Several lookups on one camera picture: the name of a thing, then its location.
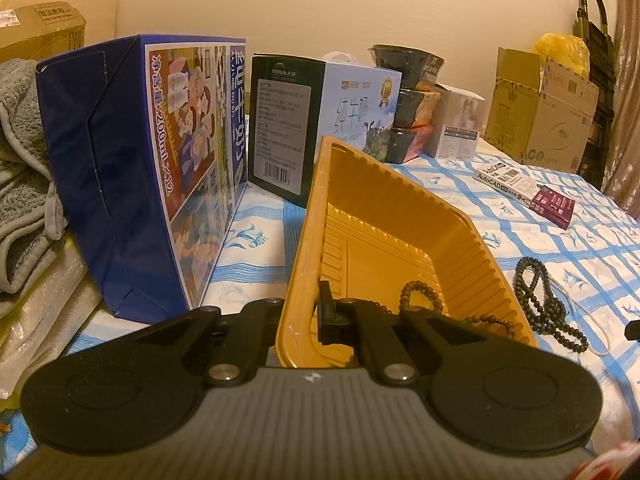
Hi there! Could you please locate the black instant noodle bowl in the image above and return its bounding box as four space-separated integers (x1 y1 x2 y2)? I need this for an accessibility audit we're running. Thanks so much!
385 124 434 165
367 43 446 91
392 87 444 129

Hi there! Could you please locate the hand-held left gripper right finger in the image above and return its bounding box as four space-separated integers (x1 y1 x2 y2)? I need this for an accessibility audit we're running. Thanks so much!
312 280 482 386

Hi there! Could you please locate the small white product box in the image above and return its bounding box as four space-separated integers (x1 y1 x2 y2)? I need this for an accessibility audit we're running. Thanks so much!
428 82 487 162

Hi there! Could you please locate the grey towel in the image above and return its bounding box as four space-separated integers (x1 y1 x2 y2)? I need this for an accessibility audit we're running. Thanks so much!
0 58 71 319

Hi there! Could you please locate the beige patterned curtain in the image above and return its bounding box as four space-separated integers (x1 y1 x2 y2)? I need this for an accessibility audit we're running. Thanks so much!
601 0 640 222

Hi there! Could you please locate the green white milk carton box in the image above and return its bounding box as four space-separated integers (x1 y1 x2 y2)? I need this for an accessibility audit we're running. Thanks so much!
248 51 403 210

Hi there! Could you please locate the white software book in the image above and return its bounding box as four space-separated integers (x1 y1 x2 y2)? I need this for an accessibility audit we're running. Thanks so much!
472 160 549 199

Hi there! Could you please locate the red white patterned cloth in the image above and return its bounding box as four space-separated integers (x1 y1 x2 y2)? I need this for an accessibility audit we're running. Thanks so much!
589 437 640 480

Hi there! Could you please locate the brown bead necklace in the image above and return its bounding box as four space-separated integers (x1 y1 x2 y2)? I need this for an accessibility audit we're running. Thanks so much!
399 280 517 343

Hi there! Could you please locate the blue checked bedsheet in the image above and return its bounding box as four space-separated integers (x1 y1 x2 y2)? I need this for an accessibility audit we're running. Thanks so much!
0 137 640 461

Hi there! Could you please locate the white bead string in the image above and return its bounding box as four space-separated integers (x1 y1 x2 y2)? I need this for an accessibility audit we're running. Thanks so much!
548 274 615 360

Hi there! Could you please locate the open brown cardboard box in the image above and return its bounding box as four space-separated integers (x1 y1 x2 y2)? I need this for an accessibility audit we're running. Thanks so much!
483 47 600 174

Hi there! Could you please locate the dark green bead necklace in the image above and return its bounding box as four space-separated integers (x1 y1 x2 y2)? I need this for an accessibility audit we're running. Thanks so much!
513 256 605 355

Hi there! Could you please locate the blue milk carton box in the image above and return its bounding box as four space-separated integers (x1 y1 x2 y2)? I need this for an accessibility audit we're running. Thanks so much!
36 34 249 325

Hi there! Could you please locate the yellow plastic bag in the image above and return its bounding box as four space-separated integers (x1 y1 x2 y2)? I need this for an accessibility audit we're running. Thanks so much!
532 32 591 79

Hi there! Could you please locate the small maroon box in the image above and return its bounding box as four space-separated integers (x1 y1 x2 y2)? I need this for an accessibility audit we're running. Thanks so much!
530 184 577 231

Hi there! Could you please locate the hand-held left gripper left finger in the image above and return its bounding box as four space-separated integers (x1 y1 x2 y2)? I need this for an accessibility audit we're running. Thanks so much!
136 297 284 386

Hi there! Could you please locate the dark folded step ladder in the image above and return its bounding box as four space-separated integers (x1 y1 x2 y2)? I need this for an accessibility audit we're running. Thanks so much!
575 0 619 194

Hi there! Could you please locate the yellow plastic tray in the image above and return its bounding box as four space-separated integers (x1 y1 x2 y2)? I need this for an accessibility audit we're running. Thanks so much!
275 135 539 370

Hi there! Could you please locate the clear plastic wrapped bedding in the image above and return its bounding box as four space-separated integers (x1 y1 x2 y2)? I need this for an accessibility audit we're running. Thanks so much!
0 240 104 402

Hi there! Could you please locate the taped cardboard box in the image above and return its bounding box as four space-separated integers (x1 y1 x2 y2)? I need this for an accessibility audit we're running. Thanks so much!
0 1 87 64

